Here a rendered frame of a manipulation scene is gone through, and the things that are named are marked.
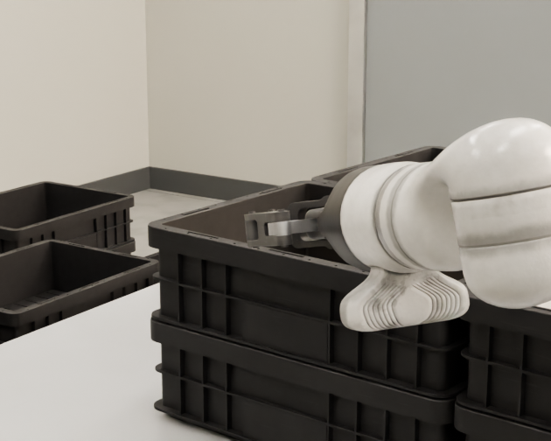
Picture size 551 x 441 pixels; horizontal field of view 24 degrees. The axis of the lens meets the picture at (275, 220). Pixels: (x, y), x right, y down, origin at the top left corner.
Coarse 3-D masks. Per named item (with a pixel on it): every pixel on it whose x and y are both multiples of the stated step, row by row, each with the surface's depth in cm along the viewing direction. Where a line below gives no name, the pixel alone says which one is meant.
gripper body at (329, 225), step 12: (360, 168) 90; (348, 180) 88; (336, 192) 89; (336, 204) 88; (312, 216) 91; (324, 216) 89; (336, 216) 87; (324, 228) 90; (336, 228) 88; (336, 240) 88; (348, 252) 88; (360, 264) 88
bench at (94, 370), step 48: (48, 336) 174; (96, 336) 174; (144, 336) 174; (0, 384) 157; (48, 384) 157; (96, 384) 157; (144, 384) 157; (0, 432) 143; (48, 432) 143; (96, 432) 143; (144, 432) 143; (192, 432) 143
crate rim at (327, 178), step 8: (408, 152) 181; (416, 152) 181; (424, 152) 183; (376, 160) 175; (384, 160) 175; (392, 160) 177; (400, 160) 178; (352, 168) 171; (320, 176) 166; (328, 176) 166; (336, 176) 167; (344, 176) 168; (336, 184) 161
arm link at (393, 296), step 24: (384, 168) 84; (360, 192) 84; (360, 216) 84; (360, 240) 84; (384, 264) 84; (360, 288) 86; (384, 288) 86; (408, 288) 86; (432, 288) 87; (456, 288) 87; (360, 312) 85; (384, 312) 85; (408, 312) 86; (432, 312) 87; (456, 312) 87
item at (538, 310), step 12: (468, 288) 118; (480, 300) 115; (468, 312) 116; (480, 312) 115; (492, 312) 115; (504, 312) 114; (516, 312) 113; (528, 312) 112; (540, 312) 112; (480, 324) 116; (492, 324) 115; (504, 324) 114; (516, 324) 113; (528, 324) 113; (540, 324) 112; (540, 336) 112
